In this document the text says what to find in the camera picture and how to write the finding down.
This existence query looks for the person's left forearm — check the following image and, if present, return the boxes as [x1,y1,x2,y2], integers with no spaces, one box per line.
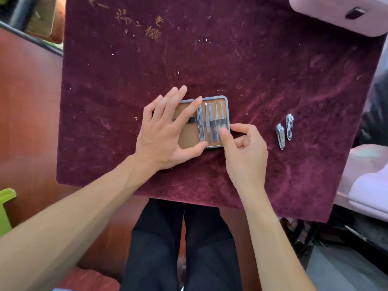
[0,153,161,291]

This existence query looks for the slim steel ear pick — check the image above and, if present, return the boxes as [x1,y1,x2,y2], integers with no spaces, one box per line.
[204,102,210,140]

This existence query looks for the black bag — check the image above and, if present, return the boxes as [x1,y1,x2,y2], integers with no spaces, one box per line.
[353,70,388,148]

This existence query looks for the person's left hand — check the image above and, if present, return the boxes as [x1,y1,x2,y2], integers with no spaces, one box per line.
[135,85,210,171]

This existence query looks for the tan manicure set case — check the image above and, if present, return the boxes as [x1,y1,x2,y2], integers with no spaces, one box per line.
[172,95,231,149]

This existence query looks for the person's right forearm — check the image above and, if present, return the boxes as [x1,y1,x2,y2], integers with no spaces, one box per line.
[235,179,316,291]

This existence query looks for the red cloth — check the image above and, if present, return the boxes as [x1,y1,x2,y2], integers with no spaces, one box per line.
[57,266,122,291]

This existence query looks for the pink case with black latch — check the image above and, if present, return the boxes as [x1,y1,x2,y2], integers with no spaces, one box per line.
[288,0,388,37]

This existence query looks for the large steel nail clipper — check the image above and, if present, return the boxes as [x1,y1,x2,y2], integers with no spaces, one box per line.
[276,124,286,151]

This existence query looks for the green plastic stool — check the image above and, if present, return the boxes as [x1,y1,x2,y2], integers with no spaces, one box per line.
[0,188,17,237]

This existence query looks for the person's right hand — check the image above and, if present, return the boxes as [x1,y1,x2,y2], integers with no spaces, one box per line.
[218,123,269,191]

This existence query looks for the person's black trousers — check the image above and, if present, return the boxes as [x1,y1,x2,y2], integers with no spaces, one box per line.
[119,198,243,291]

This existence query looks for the maroon velvet cloth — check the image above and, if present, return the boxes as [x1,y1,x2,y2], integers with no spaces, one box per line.
[56,0,387,224]

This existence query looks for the pink plastic box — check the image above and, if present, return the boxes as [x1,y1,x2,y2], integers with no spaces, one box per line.
[333,144,388,214]

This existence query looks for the wide steel nail file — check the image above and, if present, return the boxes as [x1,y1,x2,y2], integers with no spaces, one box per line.
[208,103,219,142]

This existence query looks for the wooden box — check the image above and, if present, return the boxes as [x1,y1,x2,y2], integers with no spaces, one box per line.
[25,0,66,45]

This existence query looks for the steel tweezers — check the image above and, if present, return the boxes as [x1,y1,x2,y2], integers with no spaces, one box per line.
[197,104,204,141]

